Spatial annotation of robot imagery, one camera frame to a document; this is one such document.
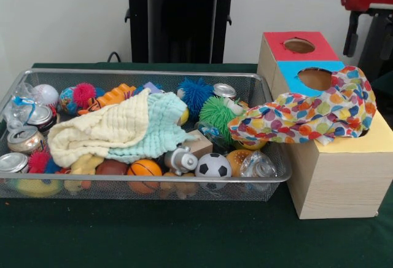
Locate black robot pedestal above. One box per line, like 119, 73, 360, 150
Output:
118, 0, 248, 64

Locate small orange basketball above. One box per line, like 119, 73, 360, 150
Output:
127, 159, 163, 177

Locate colourful butterfly print cloth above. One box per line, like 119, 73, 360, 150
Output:
227, 65, 378, 145

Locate shallow clear plastic bin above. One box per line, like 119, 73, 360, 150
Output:
0, 68, 292, 202

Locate small soccer ball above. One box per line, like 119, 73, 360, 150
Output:
195, 152, 233, 178

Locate grey toy robot figure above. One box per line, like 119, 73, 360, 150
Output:
164, 145, 199, 176

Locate yellow ball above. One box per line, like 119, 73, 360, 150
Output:
235, 138, 268, 151

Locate blue spiky ball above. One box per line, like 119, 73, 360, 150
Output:
177, 77, 215, 118

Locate light blue cloth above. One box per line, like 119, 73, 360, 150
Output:
106, 92, 199, 164

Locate green spiky ball with eyes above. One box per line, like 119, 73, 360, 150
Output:
198, 95, 246, 143

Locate cream waffle cloth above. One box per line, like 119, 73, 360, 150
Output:
47, 88, 151, 169

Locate wooden box with three holes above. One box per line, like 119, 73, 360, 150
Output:
257, 31, 393, 219

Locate white baseball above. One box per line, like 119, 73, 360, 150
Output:
32, 84, 60, 108

